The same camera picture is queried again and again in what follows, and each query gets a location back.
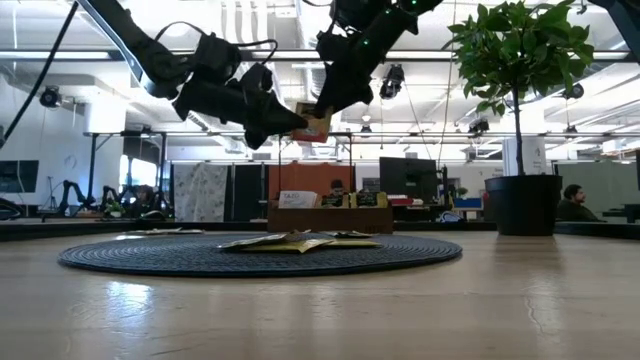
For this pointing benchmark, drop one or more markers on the black partition panel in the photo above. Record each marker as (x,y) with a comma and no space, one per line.
(250,192)

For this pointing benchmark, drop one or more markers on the grey-green partition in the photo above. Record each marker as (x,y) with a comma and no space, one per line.
(615,175)

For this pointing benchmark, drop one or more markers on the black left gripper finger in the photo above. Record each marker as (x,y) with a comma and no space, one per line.
(256,140)
(277,117)

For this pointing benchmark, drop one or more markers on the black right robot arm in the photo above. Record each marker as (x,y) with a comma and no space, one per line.
(425,6)

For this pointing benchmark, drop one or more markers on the black ceiling spotlight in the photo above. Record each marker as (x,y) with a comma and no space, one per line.
(479,126)
(392,82)
(572,91)
(50,96)

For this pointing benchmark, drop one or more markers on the black background robot arm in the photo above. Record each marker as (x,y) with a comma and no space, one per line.
(75,192)

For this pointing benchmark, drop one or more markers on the brown wooden compartment box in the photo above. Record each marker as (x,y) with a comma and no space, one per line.
(330,221)

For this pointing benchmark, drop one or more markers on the black metal rig frame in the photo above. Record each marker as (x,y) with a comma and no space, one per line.
(450,226)

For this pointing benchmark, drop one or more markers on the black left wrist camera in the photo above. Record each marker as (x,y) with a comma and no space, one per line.
(217,55)

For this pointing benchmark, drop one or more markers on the orange partition panel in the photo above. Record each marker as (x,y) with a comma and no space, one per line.
(300,177)

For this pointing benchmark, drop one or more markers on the dark wall monitor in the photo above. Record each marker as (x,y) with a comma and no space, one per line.
(20,175)

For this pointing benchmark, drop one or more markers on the green plant in black pot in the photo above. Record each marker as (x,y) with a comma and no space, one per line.
(522,205)

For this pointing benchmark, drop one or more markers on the black computer monitor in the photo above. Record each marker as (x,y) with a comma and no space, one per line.
(407,180)

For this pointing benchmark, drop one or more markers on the white patterned curtain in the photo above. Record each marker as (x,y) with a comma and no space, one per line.
(200,192)

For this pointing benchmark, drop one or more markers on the round dark woven placemat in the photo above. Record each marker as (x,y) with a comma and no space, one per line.
(150,260)

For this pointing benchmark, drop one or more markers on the black background rig frame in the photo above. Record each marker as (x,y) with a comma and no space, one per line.
(91,170)

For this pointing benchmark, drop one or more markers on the blue box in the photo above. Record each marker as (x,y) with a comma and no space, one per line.
(467,203)

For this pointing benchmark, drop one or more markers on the person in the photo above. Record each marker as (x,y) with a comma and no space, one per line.
(337,186)
(572,202)
(145,197)

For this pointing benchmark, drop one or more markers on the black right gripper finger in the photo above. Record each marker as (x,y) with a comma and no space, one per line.
(345,95)

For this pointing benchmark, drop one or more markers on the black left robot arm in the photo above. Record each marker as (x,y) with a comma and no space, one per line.
(150,60)

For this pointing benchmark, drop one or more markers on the tea packets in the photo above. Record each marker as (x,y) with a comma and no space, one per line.
(260,241)

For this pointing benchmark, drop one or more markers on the white pillar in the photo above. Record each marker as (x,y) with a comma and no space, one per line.
(532,155)

